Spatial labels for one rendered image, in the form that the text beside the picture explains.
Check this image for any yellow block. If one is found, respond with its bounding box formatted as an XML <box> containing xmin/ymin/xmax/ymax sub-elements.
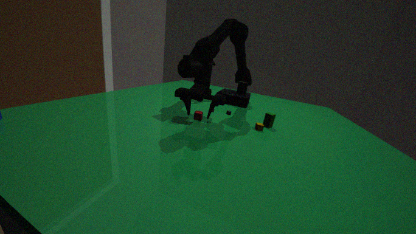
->
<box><xmin>255</xmin><ymin>122</ymin><xmax>264</xmax><ymax>131</ymax></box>

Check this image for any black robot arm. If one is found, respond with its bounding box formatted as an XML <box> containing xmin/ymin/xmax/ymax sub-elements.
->
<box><xmin>178</xmin><ymin>19</ymin><xmax>252</xmax><ymax>102</ymax></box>

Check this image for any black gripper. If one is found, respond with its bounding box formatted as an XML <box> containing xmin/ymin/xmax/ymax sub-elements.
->
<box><xmin>175</xmin><ymin>77</ymin><xmax>226</xmax><ymax>119</ymax></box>

